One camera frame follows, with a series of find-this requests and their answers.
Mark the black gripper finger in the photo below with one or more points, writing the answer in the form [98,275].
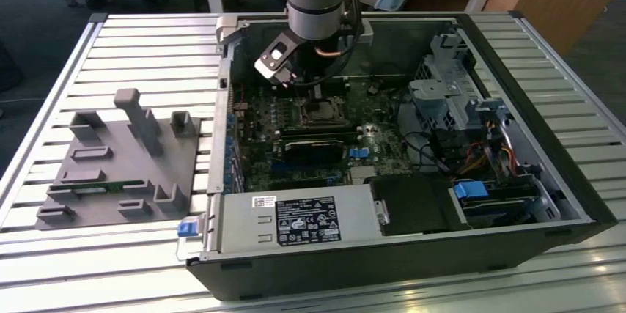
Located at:
[320,93]

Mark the silver CPU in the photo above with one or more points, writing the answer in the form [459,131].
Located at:
[326,111]

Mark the CPU socket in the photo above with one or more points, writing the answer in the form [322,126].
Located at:
[305,120]

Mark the black RAM slot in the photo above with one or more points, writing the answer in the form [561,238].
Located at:
[318,133]
[318,130]
[318,127]
[318,137]

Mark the black plastic cover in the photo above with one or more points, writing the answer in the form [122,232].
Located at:
[416,203]

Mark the black graphics card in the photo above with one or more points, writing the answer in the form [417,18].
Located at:
[313,153]

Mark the blue plastic clip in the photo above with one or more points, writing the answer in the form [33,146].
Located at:
[358,154]

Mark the green motherboard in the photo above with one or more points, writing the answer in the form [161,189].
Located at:
[383,151]

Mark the silver chipset heatsink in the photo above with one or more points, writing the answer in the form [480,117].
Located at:
[364,174]

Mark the silver drive cage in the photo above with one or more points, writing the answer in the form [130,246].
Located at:
[436,107]

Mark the silver power supply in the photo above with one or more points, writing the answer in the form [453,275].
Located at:
[245,217]

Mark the blue disk carrier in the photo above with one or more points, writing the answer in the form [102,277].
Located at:
[469,190]

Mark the grey parts rack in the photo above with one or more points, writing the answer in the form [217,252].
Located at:
[122,166]

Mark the blue case latch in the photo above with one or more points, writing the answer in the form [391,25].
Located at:
[190,227]

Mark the green RAM stick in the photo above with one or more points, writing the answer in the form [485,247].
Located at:
[110,186]

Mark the black PC case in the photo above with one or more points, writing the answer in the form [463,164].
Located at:
[392,276]

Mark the silver disk bay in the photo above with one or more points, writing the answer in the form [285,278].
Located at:
[548,210]

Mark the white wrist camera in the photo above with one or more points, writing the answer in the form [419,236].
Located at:
[276,54]

